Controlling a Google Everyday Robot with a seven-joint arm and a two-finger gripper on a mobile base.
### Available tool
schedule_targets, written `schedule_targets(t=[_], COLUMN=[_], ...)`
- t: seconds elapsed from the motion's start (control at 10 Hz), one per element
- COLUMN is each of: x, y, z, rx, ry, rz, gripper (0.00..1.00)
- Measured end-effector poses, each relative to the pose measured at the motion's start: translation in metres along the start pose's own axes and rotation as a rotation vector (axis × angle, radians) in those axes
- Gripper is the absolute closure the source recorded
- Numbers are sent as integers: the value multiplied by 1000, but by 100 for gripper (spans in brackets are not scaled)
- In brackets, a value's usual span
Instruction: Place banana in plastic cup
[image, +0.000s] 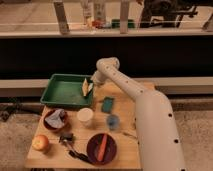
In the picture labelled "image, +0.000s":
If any green plastic tray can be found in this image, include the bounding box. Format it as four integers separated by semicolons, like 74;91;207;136
40;74;93;108

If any black handled tool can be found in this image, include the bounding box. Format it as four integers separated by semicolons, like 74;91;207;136
66;143;91;164

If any small black toy car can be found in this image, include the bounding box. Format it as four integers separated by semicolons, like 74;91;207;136
59;133;74;143

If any orange carrot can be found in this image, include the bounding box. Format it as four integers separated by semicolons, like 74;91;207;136
97;134;108;162

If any dark red bowl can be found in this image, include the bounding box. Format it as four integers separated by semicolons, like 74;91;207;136
43;109;69;132

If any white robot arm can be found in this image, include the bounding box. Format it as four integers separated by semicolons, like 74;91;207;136
92;57;187;171

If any green container on shelf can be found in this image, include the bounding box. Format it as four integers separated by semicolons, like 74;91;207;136
111;19;135;29

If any black machine in background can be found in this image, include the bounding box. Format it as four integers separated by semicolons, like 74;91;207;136
137;0;197;28

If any peeled yellow banana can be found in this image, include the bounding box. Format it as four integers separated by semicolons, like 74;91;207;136
82;78;89;97

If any dark purple plate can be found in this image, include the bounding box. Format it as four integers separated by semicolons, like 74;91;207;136
86;133;117;165

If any crumpled grey white cloth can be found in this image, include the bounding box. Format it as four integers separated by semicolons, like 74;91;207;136
45;109;65;129

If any white plastic cup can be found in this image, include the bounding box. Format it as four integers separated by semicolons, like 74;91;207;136
77;108;94;127

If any blue plastic cup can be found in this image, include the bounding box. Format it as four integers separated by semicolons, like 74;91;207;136
106;114;120;130

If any red yellow apple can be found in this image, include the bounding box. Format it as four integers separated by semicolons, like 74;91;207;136
32;135;49;151

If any teal green sponge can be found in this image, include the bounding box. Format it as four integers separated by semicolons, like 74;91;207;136
101;97;114;113

